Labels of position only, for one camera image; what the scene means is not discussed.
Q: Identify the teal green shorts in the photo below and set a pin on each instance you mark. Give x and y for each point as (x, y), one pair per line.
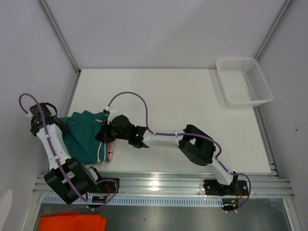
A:
(80, 141)

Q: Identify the white plastic basket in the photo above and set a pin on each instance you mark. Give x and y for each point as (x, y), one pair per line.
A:
(242, 82)

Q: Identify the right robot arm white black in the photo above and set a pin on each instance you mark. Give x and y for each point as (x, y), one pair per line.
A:
(197, 146)

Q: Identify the aluminium mounting rail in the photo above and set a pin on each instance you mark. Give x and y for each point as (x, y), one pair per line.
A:
(191, 185)

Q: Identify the white slotted cable duct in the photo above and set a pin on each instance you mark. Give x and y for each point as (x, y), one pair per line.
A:
(140, 201)

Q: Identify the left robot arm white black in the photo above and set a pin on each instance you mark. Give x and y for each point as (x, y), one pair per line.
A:
(68, 177)

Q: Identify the pink patterned shorts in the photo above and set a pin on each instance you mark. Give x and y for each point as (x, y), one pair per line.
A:
(110, 150)

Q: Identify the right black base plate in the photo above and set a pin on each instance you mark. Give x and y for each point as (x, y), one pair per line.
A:
(212, 187)

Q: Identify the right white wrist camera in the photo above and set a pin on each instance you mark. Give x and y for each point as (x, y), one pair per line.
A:
(111, 113)

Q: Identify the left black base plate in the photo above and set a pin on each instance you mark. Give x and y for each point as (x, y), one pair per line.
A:
(107, 187)

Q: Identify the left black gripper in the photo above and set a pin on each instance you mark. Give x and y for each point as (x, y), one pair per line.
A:
(65, 127)

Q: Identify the folded orange shorts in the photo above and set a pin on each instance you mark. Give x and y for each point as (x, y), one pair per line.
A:
(72, 221)

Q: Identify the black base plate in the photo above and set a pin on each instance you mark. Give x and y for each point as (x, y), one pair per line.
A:
(212, 187)
(107, 187)

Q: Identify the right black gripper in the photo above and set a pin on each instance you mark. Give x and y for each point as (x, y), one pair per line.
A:
(104, 134)

